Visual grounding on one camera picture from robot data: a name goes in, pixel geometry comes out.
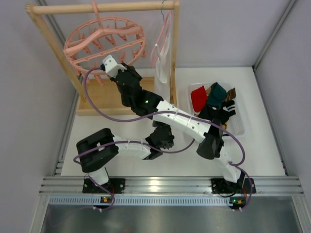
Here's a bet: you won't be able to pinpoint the dark green sock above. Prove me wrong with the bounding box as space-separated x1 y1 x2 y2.
207 83 227 108

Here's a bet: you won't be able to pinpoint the brown striped green sock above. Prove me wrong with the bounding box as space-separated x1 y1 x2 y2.
206 86 236 101

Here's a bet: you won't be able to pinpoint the pink wire hanger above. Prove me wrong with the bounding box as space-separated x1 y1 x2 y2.
150 0 173 68

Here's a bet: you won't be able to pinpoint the white mesh laundry bag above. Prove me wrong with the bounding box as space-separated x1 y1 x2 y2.
154 10 175 84

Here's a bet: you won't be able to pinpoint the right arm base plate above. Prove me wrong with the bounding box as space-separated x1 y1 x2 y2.
211 178 257 197

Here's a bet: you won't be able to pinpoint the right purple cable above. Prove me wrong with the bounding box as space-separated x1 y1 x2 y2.
82 67 246 168

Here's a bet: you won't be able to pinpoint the white plastic laundry basket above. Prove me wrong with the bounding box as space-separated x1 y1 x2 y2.
186 82 246 139

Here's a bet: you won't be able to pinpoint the wooden clothes rack frame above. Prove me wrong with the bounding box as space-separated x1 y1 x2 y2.
25 0 179 117

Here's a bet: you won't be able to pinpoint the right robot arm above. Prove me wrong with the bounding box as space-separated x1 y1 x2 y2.
103 58 247 193

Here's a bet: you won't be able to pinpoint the black sock white stripes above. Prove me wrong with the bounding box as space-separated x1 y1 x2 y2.
198 100 236 124

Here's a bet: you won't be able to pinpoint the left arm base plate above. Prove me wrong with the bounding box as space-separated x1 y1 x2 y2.
82 178 125 194

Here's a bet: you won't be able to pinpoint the pink round clip hanger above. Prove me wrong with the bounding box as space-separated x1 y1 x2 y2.
63 1 146 76

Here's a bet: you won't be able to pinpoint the red sock with trim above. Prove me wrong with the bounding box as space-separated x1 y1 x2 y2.
190 86 208 113

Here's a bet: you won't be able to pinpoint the white slotted cable duct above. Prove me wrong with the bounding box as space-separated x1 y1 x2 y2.
49 195 242 207

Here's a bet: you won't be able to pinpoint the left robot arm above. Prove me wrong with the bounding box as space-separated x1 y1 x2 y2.
75 123 174 187

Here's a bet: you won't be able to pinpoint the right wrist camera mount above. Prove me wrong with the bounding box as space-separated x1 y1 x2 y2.
103 55 126 77

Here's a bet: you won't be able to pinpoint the aluminium mounting rail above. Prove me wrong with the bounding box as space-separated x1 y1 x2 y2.
39 176 304 196

